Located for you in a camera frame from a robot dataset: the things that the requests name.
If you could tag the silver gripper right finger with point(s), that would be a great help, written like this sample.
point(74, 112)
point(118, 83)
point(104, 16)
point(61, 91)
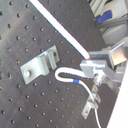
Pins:
point(114, 55)

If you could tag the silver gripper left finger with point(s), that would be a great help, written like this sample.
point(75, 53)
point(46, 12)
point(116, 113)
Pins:
point(101, 73)

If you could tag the small metal cable clip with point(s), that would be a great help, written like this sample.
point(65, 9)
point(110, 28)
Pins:
point(92, 101)

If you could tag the blue clamp handle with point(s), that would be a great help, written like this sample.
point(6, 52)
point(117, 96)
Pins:
point(106, 15)

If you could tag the metal cable clip bracket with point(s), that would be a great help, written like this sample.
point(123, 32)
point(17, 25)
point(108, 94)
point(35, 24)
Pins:
point(40, 65)

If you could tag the aluminium frame rail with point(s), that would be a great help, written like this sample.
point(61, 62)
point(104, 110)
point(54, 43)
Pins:
point(119, 10)

